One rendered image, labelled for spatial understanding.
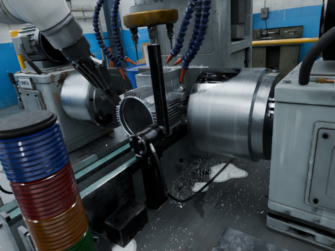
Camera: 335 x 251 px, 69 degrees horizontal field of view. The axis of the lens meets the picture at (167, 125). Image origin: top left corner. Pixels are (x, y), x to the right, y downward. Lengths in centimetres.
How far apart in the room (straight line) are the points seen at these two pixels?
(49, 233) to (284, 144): 45
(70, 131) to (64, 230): 91
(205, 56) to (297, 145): 54
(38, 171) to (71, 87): 79
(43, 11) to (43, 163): 45
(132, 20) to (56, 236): 64
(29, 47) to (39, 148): 103
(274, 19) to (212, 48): 493
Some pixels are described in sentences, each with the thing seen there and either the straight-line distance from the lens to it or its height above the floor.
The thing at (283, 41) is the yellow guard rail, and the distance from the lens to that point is 281.
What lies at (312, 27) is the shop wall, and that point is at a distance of 576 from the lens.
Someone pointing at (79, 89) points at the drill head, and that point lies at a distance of 98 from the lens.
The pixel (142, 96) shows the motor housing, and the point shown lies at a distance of 77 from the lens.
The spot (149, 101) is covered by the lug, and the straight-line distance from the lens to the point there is 75.
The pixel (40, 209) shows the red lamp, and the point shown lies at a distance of 28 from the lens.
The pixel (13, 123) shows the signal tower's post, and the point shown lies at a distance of 27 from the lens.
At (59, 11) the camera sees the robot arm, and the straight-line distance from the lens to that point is 67.
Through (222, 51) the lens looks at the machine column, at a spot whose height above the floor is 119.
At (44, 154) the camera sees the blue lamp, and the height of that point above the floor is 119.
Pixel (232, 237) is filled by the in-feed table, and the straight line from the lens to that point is 51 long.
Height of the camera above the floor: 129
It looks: 22 degrees down
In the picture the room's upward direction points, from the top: 7 degrees counter-clockwise
